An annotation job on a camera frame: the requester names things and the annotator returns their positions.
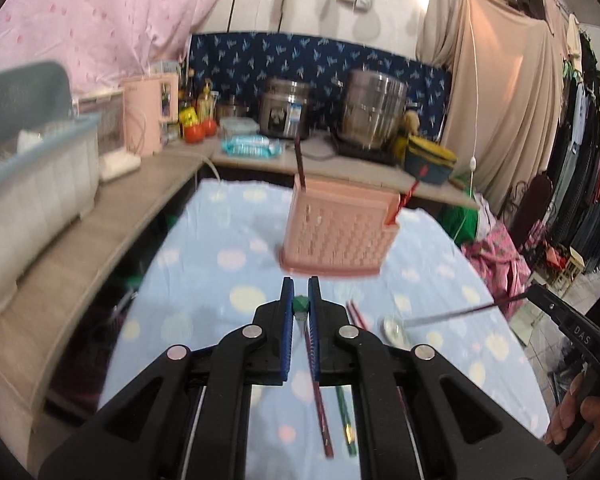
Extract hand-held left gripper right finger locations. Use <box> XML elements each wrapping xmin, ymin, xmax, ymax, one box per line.
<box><xmin>307</xmin><ymin>276</ymin><xmax>566</xmax><ymax>480</ymax></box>

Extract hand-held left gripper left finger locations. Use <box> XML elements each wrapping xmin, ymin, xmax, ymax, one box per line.
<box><xmin>39</xmin><ymin>276</ymin><xmax>296</xmax><ymax>480</ymax></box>

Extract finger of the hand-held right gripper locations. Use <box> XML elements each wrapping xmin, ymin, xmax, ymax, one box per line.
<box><xmin>527</xmin><ymin>284</ymin><xmax>600</xmax><ymax>361</ymax></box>

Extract dark red chopstick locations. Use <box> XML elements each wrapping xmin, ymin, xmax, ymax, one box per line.
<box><xmin>409</xmin><ymin>294</ymin><xmax>532</xmax><ymax>329</ymax></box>
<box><xmin>302</xmin><ymin>322</ymin><xmax>337</xmax><ymax>461</ymax></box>

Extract pink perforated utensil basket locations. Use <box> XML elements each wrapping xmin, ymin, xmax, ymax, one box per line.
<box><xmin>278</xmin><ymin>175</ymin><xmax>401</xmax><ymax>278</ymax></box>

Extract small white spoon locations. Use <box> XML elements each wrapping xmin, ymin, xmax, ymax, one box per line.
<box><xmin>382</xmin><ymin>315</ymin><xmax>412</xmax><ymax>349</ymax></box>

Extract dark brown chopstick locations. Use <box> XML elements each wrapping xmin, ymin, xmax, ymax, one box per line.
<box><xmin>294</xmin><ymin>132</ymin><xmax>309</xmax><ymax>191</ymax></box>

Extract person's right hand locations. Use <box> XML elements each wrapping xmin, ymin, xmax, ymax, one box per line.
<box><xmin>546</xmin><ymin>374</ymin><xmax>600</xmax><ymax>447</ymax></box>

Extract white stool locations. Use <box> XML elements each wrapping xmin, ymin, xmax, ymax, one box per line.
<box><xmin>550</xmin><ymin>247</ymin><xmax>587</xmax><ymax>297</ymax></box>

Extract blue dotted tablecloth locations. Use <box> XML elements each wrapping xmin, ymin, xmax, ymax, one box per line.
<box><xmin>97</xmin><ymin>178</ymin><xmax>552</xmax><ymax>480</ymax></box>

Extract pink pineapple print cloth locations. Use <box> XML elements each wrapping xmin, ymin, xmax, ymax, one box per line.
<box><xmin>461</xmin><ymin>229</ymin><xmax>532</xmax><ymax>317</ymax></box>

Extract dark metal chair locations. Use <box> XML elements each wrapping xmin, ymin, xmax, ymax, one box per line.
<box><xmin>507</xmin><ymin>172</ymin><xmax>554</xmax><ymax>257</ymax></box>

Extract hanging clothes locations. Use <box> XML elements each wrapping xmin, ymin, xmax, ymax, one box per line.
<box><xmin>544</xmin><ymin>20</ymin><xmax>600</xmax><ymax>277</ymax></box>

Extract green cloth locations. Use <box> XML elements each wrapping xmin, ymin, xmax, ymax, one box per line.
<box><xmin>439</xmin><ymin>194</ymin><xmax>484</xmax><ymax>247</ymax></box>

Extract black induction cooker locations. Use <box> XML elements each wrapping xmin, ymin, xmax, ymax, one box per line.
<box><xmin>329</xmin><ymin>132</ymin><xmax>402</xmax><ymax>167</ymax></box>

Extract blue wet wipes pack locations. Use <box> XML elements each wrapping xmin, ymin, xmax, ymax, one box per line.
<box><xmin>222</xmin><ymin>135</ymin><xmax>284</xmax><ymax>160</ymax></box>

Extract blue bowl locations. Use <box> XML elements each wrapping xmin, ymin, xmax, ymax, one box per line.
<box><xmin>404</xmin><ymin>152</ymin><xmax>455</xmax><ymax>187</ymax></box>

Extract glass container green lid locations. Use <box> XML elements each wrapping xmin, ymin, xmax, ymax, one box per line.
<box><xmin>219</xmin><ymin>117</ymin><xmax>260</xmax><ymax>139</ymax></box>

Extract steel rice cooker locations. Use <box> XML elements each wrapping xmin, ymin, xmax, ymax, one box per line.
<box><xmin>257</xmin><ymin>78</ymin><xmax>315</xmax><ymax>141</ymax></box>

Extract yellow bowl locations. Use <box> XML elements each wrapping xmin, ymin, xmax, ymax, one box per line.
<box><xmin>409</xmin><ymin>135</ymin><xmax>457</xmax><ymax>162</ymax></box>

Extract steel steamer pot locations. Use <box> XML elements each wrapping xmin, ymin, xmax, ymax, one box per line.
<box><xmin>339</xmin><ymin>69</ymin><xmax>411</xmax><ymax>152</ymax></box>

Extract yellow loofah sponge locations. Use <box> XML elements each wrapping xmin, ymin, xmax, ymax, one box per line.
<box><xmin>398</xmin><ymin>110</ymin><xmax>422</xmax><ymax>158</ymax></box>

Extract wooden counter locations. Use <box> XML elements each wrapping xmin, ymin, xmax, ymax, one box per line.
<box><xmin>0</xmin><ymin>130</ymin><xmax>482</xmax><ymax>463</ymax></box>

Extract yellow oil bottle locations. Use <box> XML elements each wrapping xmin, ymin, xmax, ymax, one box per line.
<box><xmin>197</xmin><ymin>79</ymin><xmax>219</xmax><ymax>123</ymax></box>

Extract beige curtain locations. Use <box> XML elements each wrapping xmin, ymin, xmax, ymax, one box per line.
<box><xmin>416</xmin><ymin>0</ymin><xmax>572</xmax><ymax>202</ymax></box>

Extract dark sauce bottle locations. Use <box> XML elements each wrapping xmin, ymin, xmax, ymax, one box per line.
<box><xmin>179</xmin><ymin>72</ymin><xmax>197</xmax><ymax>112</ymax></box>

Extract blue floral cloth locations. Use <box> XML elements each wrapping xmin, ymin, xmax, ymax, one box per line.
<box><xmin>187</xmin><ymin>32</ymin><xmax>453</xmax><ymax>147</ymax></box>

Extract pink electric kettle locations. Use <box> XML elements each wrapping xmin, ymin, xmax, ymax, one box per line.
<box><xmin>121</xmin><ymin>72</ymin><xmax>179</xmax><ymax>157</ymax></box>

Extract grey plastic dish box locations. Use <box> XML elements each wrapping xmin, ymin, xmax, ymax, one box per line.
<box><xmin>0</xmin><ymin>61</ymin><xmax>102</xmax><ymax>314</ymax></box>

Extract pink dotted sheet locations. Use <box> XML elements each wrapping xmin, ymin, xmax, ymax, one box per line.
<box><xmin>0</xmin><ymin>0</ymin><xmax>247</xmax><ymax>111</ymax></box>

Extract white cable with switch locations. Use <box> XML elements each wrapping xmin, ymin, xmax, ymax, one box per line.
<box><xmin>454</xmin><ymin>0</ymin><xmax>482</xmax><ymax>242</ymax></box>

